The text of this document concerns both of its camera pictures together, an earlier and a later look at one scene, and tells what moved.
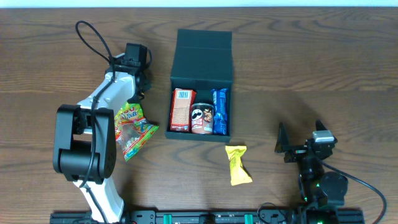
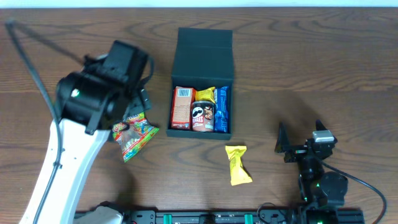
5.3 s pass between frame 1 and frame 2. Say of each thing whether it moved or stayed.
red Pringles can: stayed
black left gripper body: moved
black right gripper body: stayed
